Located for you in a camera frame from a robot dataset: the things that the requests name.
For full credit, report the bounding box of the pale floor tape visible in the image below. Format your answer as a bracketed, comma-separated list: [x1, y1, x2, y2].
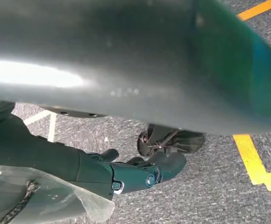
[23, 110, 58, 143]

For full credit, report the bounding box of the glossy grey robot body shell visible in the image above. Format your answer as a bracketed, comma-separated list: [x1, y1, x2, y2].
[0, 0, 271, 135]

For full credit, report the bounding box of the flat dark metal plate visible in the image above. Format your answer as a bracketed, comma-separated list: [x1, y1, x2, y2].
[39, 105, 107, 119]

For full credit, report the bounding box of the black robot foot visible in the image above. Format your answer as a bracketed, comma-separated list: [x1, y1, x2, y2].
[137, 123, 205, 157]

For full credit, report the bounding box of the braided black cable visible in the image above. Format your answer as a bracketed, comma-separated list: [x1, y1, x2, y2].
[0, 180, 39, 224]

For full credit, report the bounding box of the yellow floor tape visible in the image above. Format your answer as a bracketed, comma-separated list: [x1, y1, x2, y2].
[233, 133, 271, 192]
[237, 0, 271, 21]

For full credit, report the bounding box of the clear plastic sheet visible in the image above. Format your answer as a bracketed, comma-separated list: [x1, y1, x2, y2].
[0, 165, 115, 224]

